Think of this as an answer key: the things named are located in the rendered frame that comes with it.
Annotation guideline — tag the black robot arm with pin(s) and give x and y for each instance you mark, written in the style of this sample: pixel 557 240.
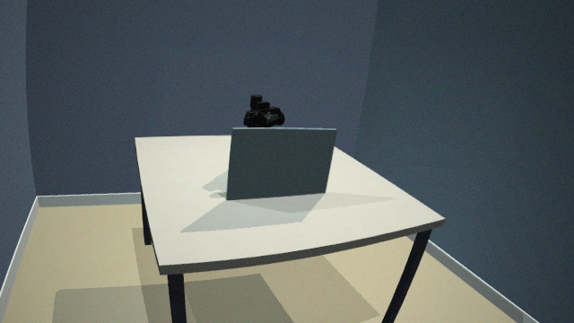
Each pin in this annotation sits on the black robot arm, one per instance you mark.
pixel 249 119

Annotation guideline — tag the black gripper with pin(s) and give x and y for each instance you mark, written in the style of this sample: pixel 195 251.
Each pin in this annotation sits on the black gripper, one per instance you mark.
pixel 263 113

